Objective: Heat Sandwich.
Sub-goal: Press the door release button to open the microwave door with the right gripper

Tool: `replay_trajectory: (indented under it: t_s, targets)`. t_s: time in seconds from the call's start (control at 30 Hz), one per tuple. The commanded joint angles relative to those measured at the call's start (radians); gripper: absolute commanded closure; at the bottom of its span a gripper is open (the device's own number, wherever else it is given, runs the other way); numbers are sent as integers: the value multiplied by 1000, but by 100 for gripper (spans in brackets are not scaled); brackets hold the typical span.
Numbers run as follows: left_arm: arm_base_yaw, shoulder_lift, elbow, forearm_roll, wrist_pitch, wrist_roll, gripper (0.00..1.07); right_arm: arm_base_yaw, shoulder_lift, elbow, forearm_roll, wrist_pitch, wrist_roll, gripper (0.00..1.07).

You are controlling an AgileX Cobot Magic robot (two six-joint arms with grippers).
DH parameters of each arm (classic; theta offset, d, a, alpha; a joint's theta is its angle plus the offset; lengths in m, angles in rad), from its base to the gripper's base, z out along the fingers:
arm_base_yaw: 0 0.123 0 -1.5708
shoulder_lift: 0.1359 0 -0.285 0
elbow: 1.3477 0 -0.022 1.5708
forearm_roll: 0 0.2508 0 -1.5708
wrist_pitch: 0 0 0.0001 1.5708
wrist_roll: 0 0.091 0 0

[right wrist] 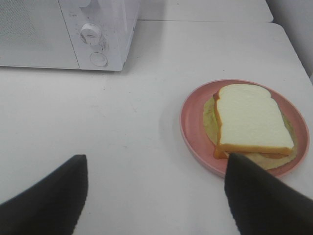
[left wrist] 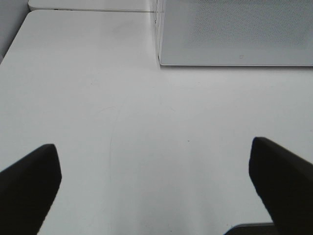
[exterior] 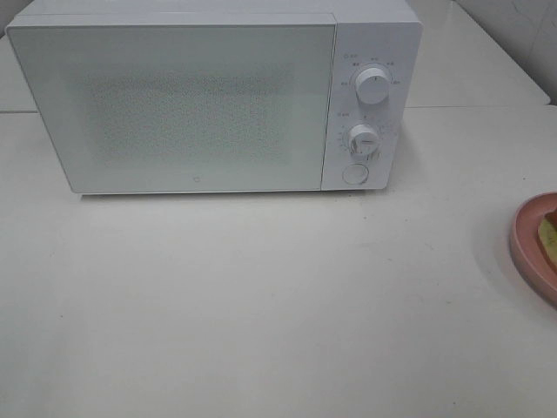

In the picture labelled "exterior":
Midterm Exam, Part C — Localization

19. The upper white power knob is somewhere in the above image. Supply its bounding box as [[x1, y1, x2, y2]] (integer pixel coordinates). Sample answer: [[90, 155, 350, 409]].
[[354, 65, 392, 105]]

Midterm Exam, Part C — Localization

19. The round white door button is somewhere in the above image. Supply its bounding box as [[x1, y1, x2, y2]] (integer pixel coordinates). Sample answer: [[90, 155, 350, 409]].
[[342, 164, 369, 185]]

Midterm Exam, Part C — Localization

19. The white microwave oven body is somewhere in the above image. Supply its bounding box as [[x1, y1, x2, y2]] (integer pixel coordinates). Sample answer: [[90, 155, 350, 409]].
[[5, 1, 423, 191]]

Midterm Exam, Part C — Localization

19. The pink round plate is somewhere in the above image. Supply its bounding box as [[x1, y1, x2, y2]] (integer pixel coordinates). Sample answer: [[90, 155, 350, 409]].
[[509, 192, 556, 308]]

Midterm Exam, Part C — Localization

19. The toast sandwich with lettuce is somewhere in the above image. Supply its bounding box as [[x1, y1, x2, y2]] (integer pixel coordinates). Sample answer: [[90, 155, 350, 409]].
[[538, 210, 557, 269]]

